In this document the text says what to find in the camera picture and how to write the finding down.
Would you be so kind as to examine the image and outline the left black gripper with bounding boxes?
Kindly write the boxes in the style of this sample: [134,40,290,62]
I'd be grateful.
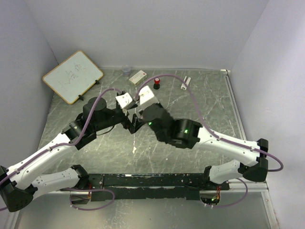
[94,103,145,133]

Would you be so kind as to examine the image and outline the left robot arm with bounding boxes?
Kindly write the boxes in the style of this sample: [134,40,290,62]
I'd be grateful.
[0,94,133,212]

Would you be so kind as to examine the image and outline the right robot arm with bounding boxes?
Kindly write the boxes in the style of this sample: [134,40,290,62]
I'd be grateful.
[139,103,268,190]

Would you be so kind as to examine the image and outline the red black stamp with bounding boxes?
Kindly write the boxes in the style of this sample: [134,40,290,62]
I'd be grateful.
[153,78,160,90]

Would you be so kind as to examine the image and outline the small white green box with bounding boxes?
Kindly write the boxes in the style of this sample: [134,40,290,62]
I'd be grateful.
[129,70,147,86]

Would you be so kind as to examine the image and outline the clear plastic cup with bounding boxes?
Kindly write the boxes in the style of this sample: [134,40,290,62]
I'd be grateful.
[122,65,131,76]

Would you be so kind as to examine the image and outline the white usb adapter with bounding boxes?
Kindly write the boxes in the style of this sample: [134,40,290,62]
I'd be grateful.
[181,76,191,91]

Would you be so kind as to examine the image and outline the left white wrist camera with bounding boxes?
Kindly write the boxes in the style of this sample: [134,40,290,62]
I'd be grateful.
[115,93,138,110]

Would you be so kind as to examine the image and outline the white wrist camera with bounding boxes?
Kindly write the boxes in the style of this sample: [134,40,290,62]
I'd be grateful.
[115,93,138,110]
[139,85,159,111]

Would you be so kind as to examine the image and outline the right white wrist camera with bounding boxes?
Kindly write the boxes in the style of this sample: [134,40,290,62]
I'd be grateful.
[139,85,159,111]

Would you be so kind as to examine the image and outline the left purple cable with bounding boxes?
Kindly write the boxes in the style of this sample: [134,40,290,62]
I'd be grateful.
[0,88,126,211]

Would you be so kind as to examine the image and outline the purple cable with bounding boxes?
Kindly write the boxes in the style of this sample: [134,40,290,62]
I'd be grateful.
[0,88,126,211]
[134,73,284,209]

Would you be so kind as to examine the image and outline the small whiteboard yellow frame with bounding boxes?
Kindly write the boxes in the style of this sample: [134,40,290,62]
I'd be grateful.
[42,51,103,104]

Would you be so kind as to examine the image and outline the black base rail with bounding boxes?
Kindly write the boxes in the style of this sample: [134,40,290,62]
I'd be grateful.
[74,173,229,201]

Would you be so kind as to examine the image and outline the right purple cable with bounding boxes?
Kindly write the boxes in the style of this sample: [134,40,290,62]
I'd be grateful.
[134,73,284,209]

